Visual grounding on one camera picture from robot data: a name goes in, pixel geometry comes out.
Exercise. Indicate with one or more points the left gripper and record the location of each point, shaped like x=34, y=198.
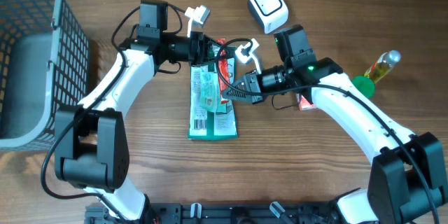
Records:
x=196, y=55

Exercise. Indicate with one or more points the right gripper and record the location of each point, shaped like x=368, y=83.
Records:
x=252, y=84

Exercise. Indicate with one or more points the green 3M gloves package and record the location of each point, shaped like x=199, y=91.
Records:
x=205, y=125

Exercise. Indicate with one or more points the orange Kleenex tissue pack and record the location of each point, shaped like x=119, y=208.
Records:
x=303, y=104

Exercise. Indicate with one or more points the green lid white jar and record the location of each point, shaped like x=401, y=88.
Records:
x=364, y=85

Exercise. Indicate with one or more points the yellow liquid clear bottle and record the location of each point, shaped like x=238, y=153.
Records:
x=383, y=66

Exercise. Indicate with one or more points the red sachet packet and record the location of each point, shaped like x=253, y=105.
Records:
x=223, y=67

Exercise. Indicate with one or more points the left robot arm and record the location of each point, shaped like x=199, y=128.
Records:
x=91, y=150

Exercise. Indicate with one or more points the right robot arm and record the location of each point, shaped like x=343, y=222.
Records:
x=408, y=176

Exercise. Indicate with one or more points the white barcode scanner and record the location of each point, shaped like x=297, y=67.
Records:
x=269, y=14

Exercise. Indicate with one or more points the pale green wipes packet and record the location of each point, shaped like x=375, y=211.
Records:
x=210, y=97

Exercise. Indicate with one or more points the grey plastic mesh basket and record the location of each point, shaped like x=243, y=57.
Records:
x=45, y=59

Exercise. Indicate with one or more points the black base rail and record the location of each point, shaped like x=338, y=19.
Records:
x=241, y=213

